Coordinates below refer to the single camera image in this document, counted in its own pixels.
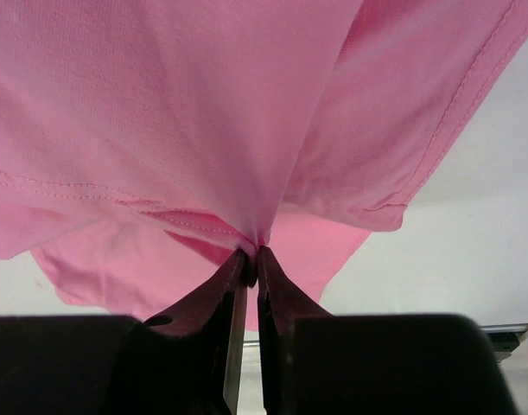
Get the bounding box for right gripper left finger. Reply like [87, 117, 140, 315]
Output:
[0, 251, 247, 414]

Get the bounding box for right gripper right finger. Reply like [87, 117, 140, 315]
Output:
[256, 247, 515, 414]

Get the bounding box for pink t shirt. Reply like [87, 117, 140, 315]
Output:
[0, 1, 528, 319]

